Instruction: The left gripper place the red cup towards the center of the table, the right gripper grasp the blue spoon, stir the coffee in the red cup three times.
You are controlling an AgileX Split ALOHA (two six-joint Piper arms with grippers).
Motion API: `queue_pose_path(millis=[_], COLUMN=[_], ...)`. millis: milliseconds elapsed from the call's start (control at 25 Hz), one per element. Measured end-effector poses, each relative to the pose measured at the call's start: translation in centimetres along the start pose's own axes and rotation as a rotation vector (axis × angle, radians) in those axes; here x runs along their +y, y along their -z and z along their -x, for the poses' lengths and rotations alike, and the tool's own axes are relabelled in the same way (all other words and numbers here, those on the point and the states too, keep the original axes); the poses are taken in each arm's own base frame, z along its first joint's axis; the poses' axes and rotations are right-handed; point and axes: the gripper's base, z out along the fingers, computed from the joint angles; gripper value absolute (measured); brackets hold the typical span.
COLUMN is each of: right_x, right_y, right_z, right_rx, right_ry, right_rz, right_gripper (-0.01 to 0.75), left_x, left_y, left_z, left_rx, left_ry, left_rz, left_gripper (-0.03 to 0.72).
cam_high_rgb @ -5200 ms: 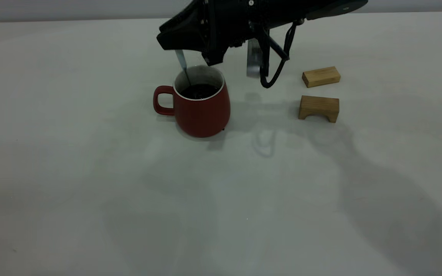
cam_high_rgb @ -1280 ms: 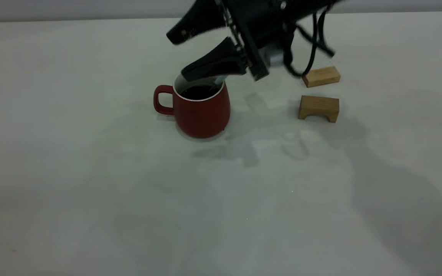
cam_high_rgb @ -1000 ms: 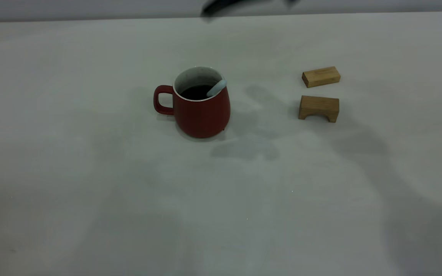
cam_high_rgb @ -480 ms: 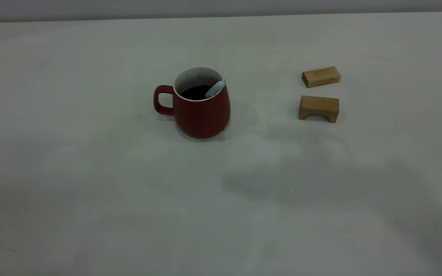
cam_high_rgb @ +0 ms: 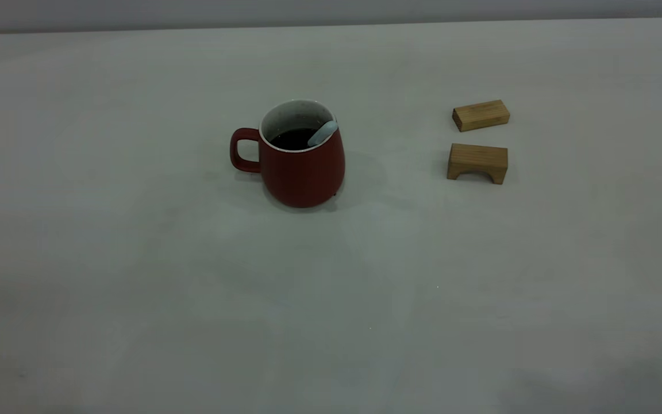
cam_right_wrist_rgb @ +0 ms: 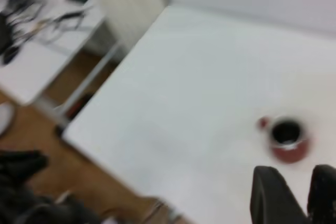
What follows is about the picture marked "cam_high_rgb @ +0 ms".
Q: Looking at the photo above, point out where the red ceramic mug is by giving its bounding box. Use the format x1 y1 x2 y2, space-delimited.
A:
229 99 346 208

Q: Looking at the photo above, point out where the metal spoon pale blue handle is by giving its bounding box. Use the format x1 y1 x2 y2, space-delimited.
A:
307 121 339 147

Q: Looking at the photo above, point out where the black coffee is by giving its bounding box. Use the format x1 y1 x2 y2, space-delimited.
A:
270 127 319 151

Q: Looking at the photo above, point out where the arched wooden block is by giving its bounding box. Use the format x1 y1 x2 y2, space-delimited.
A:
447 143 509 185

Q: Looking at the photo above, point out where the flat wooden block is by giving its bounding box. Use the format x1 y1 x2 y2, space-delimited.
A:
452 99 510 132

